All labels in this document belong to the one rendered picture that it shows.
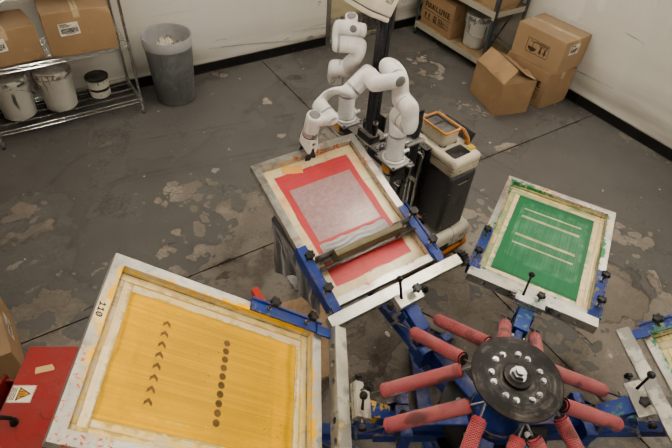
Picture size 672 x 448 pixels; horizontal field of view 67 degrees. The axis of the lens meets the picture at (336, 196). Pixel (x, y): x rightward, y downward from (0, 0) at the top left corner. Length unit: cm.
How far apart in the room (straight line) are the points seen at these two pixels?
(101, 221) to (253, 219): 113
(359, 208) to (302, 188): 29
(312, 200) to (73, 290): 196
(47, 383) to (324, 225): 122
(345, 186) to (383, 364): 125
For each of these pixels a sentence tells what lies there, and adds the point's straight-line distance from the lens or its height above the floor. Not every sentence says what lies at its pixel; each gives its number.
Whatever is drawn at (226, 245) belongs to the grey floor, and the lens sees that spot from 383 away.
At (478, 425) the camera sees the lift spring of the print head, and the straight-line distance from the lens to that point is 181.
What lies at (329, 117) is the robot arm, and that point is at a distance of 235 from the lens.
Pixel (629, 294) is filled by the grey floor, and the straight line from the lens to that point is 422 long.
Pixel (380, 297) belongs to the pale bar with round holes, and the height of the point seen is 110.
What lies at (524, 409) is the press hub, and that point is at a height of 131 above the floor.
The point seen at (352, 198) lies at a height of 115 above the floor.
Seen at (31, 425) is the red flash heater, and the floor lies 110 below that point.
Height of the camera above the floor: 283
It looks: 43 degrees down
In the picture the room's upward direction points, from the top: 5 degrees clockwise
